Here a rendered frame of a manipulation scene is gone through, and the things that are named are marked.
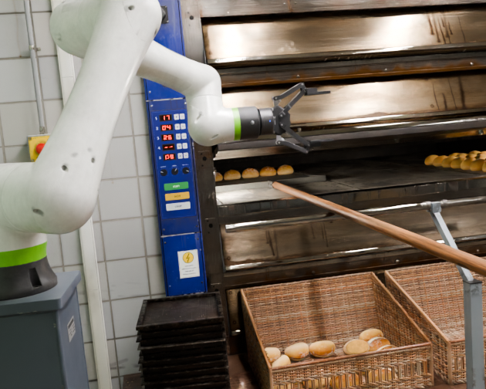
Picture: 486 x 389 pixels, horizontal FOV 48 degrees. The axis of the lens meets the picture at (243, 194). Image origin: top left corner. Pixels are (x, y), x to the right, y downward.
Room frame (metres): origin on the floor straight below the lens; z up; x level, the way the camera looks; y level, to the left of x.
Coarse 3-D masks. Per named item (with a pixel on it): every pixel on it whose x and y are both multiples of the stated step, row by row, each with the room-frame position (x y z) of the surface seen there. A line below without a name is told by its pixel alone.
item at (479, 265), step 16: (288, 192) 2.26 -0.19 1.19; (304, 192) 2.08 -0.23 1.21; (336, 208) 1.70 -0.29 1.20; (368, 224) 1.46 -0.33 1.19; (384, 224) 1.38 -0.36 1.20; (400, 240) 1.28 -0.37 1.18; (416, 240) 1.21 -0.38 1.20; (432, 240) 1.17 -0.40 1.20; (448, 256) 1.08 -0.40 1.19; (464, 256) 1.03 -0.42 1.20; (480, 272) 0.97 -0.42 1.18
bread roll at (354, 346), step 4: (352, 340) 1.96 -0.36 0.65; (356, 340) 1.96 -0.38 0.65; (360, 340) 1.96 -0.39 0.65; (348, 344) 1.95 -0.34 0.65; (352, 344) 1.95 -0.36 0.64; (356, 344) 1.95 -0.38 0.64; (360, 344) 1.95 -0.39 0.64; (364, 344) 1.95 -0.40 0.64; (368, 344) 1.96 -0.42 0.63; (344, 348) 1.95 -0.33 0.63; (348, 348) 1.94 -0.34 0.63; (352, 348) 1.94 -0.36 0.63; (356, 348) 1.94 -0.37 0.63; (360, 348) 1.94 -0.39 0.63; (364, 348) 1.94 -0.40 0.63; (368, 348) 1.95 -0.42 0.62; (344, 352) 1.94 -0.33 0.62; (348, 352) 1.93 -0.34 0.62; (352, 352) 1.93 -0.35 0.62; (356, 352) 1.93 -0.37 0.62; (360, 352) 1.93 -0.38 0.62; (364, 352) 1.94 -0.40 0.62
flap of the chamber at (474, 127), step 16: (400, 128) 2.06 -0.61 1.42; (416, 128) 2.07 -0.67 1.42; (432, 128) 2.08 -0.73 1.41; (448, 128) 2.09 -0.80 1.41; (464, 128) 2.10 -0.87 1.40; (480, 128) 2.14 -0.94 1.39; (224, 144) 1.96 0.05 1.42; (240, 144) 1.96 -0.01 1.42; (256, 144) 1.97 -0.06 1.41; (272, 144) 1.98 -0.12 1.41; (336, 144) 2.12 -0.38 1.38; (352, 144) 2.16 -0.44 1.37; (368, 144) 2.21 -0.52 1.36
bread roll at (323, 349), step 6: (318, 342) 1.98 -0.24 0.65; (324, 342) 1.97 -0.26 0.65; (330, 342) 1.98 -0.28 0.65; (312, 348) 1.97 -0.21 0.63; (318, 348) 1.96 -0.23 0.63; (324, 348) 1.96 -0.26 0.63; (330, 348) 1.96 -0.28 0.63; (312, 354) 1.97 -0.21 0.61; (318, 354) 1.96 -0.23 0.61; (324, 354) 1.95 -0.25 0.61; (330, 354) 1.96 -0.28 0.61
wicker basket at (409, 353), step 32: (256, 288) 2.08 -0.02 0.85; (288, 288) 2.10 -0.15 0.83; (320, 288) 2.12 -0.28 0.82; (352, 288) 2.13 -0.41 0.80; (384, 288) 2.04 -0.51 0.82; (256, 320) 2.04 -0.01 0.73; (288, 320) 2.06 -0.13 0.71; (320, 320) 2.08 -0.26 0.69; (352, 320) 2.09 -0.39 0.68; (384, 320) 2.06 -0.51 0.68; (256, 352) 1.83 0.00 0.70; (384, 352) 1.68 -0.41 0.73; (416, 352) 1.70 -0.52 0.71; (320, 384) 1.65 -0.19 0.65; (384, 384) 1.68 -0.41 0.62; (416, 384) 1.70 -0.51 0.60
